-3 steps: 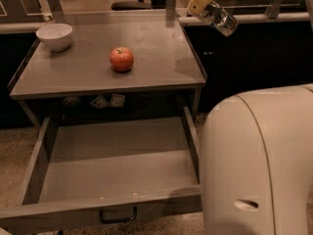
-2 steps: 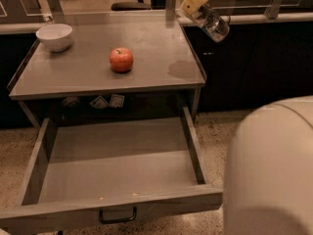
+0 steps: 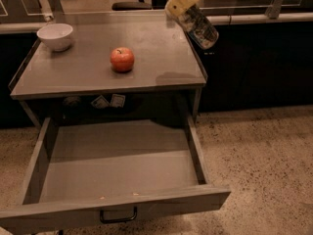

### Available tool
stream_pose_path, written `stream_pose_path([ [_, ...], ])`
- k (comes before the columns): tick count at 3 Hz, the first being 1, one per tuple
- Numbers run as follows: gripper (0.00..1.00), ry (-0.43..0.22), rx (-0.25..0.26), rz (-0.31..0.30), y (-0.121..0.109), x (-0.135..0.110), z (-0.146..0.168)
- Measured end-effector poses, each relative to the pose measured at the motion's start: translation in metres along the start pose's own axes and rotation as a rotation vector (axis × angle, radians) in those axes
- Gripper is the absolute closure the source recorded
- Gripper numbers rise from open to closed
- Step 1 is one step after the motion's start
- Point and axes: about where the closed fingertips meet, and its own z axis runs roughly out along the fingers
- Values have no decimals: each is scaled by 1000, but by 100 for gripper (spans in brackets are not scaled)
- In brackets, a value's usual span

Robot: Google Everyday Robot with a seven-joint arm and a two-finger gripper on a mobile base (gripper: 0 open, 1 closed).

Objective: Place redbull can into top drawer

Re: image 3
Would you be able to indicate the open grey top drawer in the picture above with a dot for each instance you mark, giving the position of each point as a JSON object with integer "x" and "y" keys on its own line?
{"x": 77, "y": 171}

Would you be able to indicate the red apple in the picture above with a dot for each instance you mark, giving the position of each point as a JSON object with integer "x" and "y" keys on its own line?
{"x": 122, "y": 59}

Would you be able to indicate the dark counter cabinet right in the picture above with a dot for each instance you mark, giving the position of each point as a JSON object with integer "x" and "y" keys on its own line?
{"x": 258, "y": 65}

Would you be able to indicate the right paper tag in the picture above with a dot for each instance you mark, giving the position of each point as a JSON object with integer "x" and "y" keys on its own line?
{"x": 117, "y": 101}

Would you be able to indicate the paper tag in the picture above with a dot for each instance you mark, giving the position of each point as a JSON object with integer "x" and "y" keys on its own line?
{"x": 117, "y": 101}
{"x": 100, "y": 102}

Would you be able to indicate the white bowl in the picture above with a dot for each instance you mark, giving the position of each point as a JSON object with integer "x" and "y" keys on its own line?
{"x": 56, "y": 36}

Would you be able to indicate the left paper tag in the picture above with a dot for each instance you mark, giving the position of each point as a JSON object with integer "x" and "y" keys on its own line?
{"x": 100, "y": 102}

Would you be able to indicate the grey cabinet table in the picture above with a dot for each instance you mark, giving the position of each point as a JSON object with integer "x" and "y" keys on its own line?
{"x": 164, "y": 59}

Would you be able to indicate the dark round object under table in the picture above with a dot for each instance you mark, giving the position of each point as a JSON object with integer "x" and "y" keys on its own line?
{"x": 72, "y": 102}

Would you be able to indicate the metal frame post right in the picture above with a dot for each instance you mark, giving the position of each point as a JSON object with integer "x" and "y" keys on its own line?
{"x": 274, "y": 9}

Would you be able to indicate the black drawer handle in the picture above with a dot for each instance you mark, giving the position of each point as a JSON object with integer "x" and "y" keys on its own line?
{"x": 118, "y": 216}

